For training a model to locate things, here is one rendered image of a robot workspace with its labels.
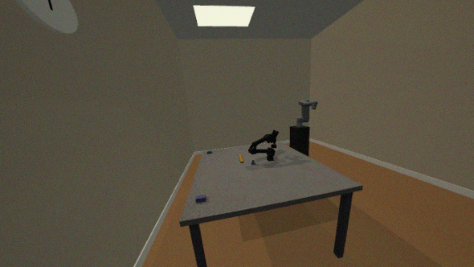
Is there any small purple block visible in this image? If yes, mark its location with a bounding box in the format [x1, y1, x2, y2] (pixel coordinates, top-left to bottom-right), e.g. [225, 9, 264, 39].
[195, 195, 206, 203]

